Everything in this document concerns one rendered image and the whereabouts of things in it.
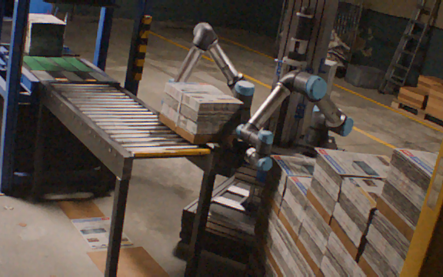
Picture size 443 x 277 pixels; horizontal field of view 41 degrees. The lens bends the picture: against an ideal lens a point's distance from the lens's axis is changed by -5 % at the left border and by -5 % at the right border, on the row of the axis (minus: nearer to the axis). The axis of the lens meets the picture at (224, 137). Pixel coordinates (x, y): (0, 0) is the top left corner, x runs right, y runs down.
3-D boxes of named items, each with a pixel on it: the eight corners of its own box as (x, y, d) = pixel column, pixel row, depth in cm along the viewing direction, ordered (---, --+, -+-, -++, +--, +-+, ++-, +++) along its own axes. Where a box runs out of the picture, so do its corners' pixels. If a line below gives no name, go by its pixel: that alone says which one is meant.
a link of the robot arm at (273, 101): (286, 61, 331) (230, 130, 320) (301, 66, 324) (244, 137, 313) (294, 74, 340) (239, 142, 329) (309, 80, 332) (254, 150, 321)
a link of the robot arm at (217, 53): (239, 105, 385) (190, 31, 368) (236, 98, 399) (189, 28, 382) (255, 95, 384) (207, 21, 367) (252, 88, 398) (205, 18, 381)
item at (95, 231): (134, 245, 377) (134, 243, 376) (91, 249, 360) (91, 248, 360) (109, 218, 405) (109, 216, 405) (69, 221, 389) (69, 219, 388)
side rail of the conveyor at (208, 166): (218, 175, 325) (221, 153, 321) (208, 175, 322) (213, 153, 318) (112, 98, 427) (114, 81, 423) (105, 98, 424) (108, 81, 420)
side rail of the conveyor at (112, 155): (130, 180, 296) (134, 156, 292) (120, 180, 292) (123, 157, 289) (44, 98, 398) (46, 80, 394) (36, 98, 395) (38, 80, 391)
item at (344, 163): (386, 158, 276) (387, 155, 276) (415, 182, 250) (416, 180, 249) (313, 149, 267) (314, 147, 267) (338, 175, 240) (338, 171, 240)
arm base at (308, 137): (307, 136, 376) (310, 121, 373) (330, 143, 371) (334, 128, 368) (300, 141, 362) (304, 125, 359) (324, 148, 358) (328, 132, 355)
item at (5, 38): (82, 69, 483) (84, 58, 480) (4, 67, 446) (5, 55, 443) (28, 31, 600) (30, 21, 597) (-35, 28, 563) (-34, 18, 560)
